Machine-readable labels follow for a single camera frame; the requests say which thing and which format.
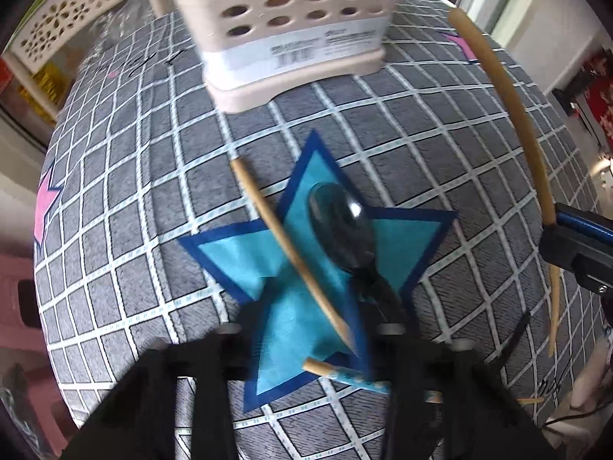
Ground blue patterned chopstick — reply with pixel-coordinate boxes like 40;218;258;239
302;357;445;403

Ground person's right hand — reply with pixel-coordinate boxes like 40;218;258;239
570;337;612;409

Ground pink plastic stool stack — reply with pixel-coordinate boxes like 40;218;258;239
1;255;46;374

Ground grey checked tablecloth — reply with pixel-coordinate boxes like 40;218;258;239
35;0;604;459

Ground beige utensil holder caddy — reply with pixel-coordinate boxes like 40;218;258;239
175;0;396;113

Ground beige flower-cutout storage cart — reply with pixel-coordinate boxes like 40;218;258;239
2;0;170;120

